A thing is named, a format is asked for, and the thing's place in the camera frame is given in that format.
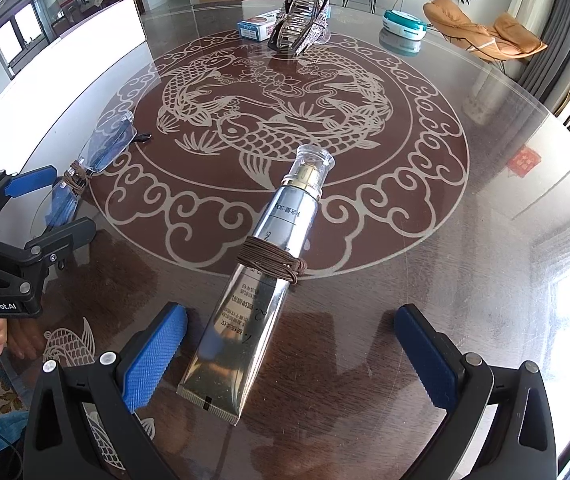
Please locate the orange lounge chair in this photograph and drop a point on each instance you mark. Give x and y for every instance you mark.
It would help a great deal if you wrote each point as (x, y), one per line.
(505, 40)

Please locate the clear blue glasses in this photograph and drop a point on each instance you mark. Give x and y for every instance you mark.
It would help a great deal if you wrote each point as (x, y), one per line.
(107, 141)

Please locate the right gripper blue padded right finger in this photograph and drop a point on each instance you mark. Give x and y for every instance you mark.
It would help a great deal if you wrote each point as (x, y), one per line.
(520, 443)

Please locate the teal white round container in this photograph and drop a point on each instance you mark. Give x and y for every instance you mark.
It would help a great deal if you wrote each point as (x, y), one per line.
(404, 25)

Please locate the silver cosmetic tube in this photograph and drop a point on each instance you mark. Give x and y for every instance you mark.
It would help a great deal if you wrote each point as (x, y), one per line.
(230, 351)

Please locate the blue white toothpaste box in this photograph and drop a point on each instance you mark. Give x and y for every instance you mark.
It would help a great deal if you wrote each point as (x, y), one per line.
(259, 27)

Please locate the grey curtain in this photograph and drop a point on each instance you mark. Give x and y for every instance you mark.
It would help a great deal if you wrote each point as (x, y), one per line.
(547, 75)

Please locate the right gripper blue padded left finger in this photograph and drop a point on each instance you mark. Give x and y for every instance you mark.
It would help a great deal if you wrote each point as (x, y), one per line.
(59, 442)

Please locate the rhinestone hair claw clip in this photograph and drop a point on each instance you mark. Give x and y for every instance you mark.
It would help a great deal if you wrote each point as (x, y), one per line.
(300, 24)

